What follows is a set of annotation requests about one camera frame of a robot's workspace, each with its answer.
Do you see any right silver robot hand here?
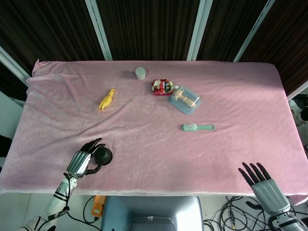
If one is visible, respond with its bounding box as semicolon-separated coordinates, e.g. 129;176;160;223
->
237;162;291;215

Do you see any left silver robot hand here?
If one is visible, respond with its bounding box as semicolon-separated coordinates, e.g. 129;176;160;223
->
66;138;106;180

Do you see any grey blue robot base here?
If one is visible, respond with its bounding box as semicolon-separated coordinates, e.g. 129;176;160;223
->
101;195;205;231

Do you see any small grey-green cup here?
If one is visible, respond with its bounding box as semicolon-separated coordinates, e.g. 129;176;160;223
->
135;67;147;80

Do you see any orange tool under table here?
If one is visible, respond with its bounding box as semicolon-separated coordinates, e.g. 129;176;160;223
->
91;195;107;217

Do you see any yellow rubber chicken toy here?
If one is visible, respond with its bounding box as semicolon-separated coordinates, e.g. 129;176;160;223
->
98;88;116;111

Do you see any pink fleece table cloth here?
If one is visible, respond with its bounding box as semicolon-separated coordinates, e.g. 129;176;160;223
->
0;59;308;205

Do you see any green hair brush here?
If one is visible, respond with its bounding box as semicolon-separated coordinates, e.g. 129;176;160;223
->
180;123;216;132

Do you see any red strawberry snack pouch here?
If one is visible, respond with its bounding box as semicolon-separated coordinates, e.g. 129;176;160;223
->
151;78;179;97

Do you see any clear blue plastic box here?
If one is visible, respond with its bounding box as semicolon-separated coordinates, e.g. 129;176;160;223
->
168;85;201;115

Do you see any wooden massage roller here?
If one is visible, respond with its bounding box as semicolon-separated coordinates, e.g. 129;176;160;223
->
172;88;197;108

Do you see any black cable bundle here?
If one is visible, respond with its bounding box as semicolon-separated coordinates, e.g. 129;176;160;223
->
203;196;308;231

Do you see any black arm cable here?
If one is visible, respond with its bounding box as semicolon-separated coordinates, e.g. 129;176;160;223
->
63;172;104;231

